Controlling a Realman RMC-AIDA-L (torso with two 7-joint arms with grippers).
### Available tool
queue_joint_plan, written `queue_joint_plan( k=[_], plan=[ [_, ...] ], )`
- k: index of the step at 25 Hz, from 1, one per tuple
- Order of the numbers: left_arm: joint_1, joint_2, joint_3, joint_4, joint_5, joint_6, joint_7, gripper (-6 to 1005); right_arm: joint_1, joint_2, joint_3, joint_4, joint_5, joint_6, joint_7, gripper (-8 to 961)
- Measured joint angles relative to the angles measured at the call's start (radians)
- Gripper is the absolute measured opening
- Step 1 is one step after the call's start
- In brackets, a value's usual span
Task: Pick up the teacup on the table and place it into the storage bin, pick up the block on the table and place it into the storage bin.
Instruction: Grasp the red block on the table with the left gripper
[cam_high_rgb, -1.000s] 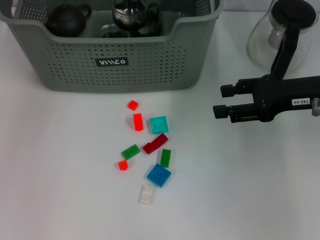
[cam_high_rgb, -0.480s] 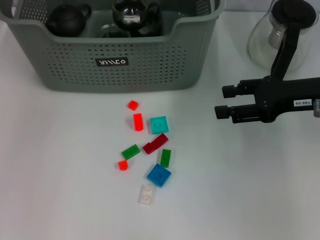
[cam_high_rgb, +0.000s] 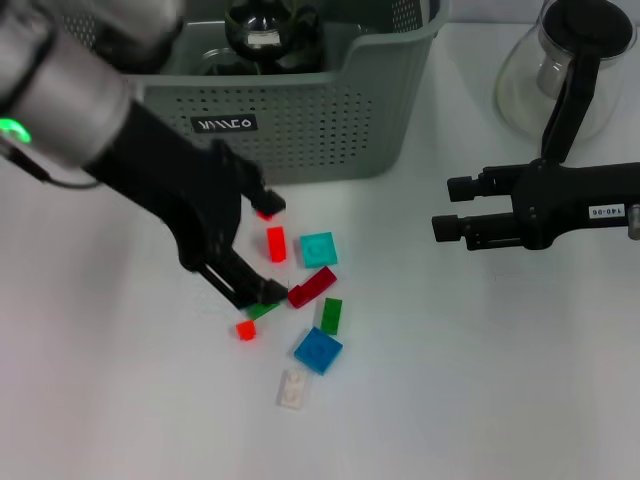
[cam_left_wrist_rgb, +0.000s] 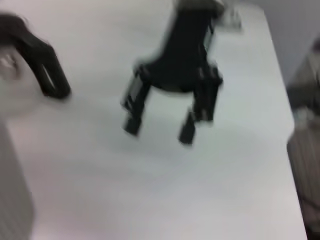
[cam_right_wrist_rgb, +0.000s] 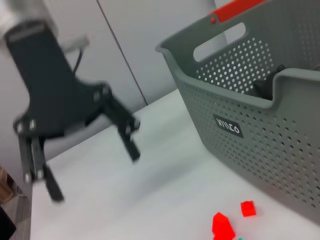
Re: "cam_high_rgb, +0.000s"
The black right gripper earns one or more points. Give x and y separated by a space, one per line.
565 200

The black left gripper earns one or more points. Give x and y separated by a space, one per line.
175 190

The long orange-red building block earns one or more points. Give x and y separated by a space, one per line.
276 244

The green building block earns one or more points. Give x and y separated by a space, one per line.
331 316
260 311

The dark red building block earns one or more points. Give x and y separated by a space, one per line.
312 287

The small red building block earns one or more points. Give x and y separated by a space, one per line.
245 331
265 216

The blue square building block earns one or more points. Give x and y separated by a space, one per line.
318 350

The white two-stud building block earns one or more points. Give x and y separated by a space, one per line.
292 390

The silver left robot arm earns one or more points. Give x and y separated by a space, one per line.
50 90

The teal square building block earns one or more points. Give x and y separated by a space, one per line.
318 250

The grey-green perforated storage bin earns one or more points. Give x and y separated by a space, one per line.
325 125

